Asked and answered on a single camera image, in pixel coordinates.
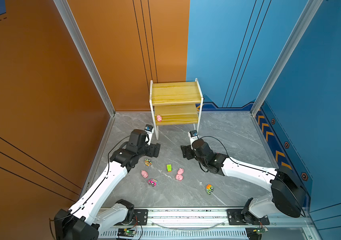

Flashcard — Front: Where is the orange green toy car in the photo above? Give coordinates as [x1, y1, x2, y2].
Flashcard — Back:
[206, 184, 214, 195]

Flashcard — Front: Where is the aluminium corner post left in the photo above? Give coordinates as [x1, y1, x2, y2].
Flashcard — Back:
[53, 0, 115, 117]

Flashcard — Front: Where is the pink toy car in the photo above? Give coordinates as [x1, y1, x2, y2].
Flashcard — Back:
[147, 179, 157, 187]

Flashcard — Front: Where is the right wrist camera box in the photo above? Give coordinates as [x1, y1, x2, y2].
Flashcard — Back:
[188, 130, 198, 148]

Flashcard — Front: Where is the aluminium corner post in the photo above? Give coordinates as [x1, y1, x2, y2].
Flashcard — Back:
[53, 0, 115, 117]
[250, 0, 323, 117]

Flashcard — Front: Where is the white frame wooden shelf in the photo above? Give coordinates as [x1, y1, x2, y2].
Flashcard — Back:
[149, 78, 204, 139]

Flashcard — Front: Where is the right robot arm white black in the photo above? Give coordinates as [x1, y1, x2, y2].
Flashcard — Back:
[180, 137, 306, 225]

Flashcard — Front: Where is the aluminium corner post right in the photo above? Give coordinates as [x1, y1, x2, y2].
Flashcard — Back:
[250, 0, 323, 117]

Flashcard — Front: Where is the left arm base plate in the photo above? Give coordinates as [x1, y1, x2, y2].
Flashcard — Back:
[114, 209, 148, 227]

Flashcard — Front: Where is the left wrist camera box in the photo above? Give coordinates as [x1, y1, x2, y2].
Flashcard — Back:
[144, 124, 154, 146]

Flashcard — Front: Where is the circuit board right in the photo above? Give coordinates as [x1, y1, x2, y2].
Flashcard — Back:
[245, 227, 268, 240]

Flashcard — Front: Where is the yellow multicolour toy car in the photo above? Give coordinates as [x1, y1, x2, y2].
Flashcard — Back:
[144, 159, 152, 167]

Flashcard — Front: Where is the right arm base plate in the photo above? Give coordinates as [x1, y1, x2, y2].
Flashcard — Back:
[226, 209, 270, 226]

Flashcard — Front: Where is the green circuit board left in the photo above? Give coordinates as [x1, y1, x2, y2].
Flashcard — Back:
[116, 228, 137, 240]

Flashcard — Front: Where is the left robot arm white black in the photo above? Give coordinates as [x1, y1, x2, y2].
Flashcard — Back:
[49, 125, 160, 240]

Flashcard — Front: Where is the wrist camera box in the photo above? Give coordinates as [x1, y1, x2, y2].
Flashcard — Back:
[144, 124, 154, 146]
[188, 130, 198, 148]

